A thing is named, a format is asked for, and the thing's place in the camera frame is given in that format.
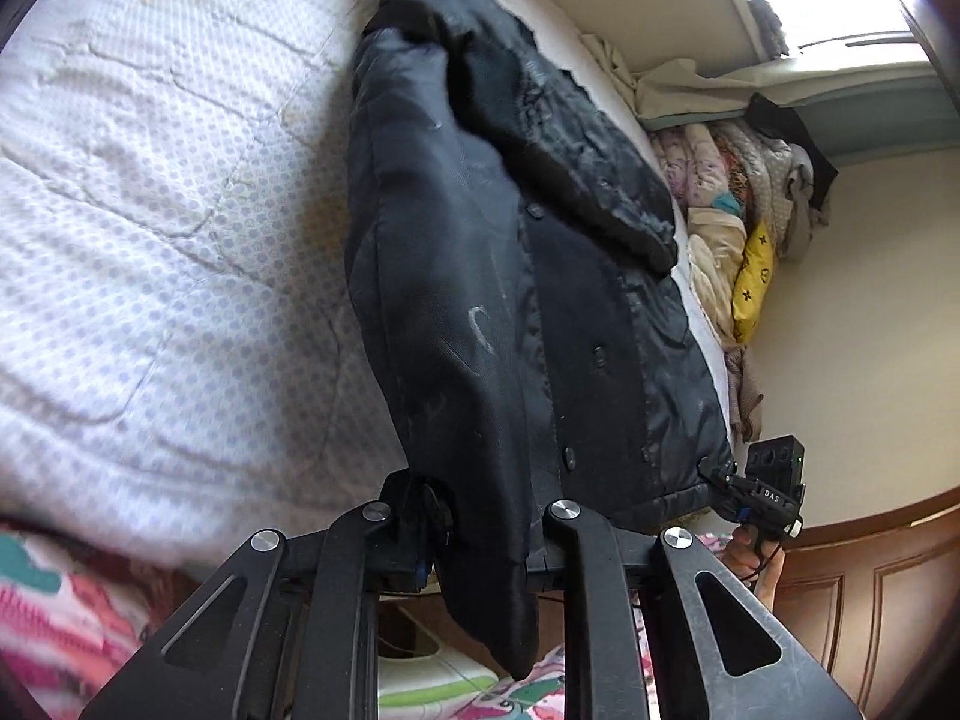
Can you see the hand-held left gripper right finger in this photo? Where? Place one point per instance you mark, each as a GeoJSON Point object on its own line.
{"type": "Point", "coordinates": [592, 585]}

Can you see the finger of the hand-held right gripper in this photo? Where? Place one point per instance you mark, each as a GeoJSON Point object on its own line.
{"type": "Point", "coordinates": [718, 475]}

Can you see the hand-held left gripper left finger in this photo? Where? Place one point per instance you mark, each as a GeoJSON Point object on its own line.
{"type": "Point", "coordinates": [349, 562]}

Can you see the dark navy printed jacket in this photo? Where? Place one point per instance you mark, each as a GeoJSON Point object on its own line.
{"type": "Point", "coordinates": [450, 315]}

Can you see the person's right hand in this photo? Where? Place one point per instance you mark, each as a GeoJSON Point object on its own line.
{"type": "Point", "coordinates": [750, 559]}

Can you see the brown knit blanket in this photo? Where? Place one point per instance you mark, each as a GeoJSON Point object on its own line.
{"type": "Point", "coordinates": [742, 397]}

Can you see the white green plastic object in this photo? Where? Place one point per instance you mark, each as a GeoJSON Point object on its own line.
{"type": "Point", "coordinates": [427, 671]}

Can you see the wooden cabinet door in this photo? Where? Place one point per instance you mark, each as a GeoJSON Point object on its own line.
{"type": "Point", "coordinates": [877, 600]}

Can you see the yellow patterned pillow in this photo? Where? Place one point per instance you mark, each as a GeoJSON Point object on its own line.
{"type": "Point", "coordinates": [754, 277]}

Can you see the cream blanket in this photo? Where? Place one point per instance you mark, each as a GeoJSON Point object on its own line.
{"type": "Point", "coordinates": [712, 270]}

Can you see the grey dotted blanket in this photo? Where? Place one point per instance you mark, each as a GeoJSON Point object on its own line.
{"type": "Point", "coordinates": [772, 172]}

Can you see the pink floral blanket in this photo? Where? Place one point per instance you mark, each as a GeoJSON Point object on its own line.
{"type": "Point", "coordinates": [45, 615]}

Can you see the black cloth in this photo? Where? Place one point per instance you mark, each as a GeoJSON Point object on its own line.
{"type": "Point", "coordinates": [787, 127]}

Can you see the white quilted bed mattress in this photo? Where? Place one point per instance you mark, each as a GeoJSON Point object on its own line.
{"type": "Point", "coordinates": [150, 240]}

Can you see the teal curtain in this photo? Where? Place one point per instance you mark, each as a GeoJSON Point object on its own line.
{"type": "Point", "coordinates": [862, 101]}

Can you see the beige curtain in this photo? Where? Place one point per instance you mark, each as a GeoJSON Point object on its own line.
{"type": "Point", "coordinates": [675, 82]}

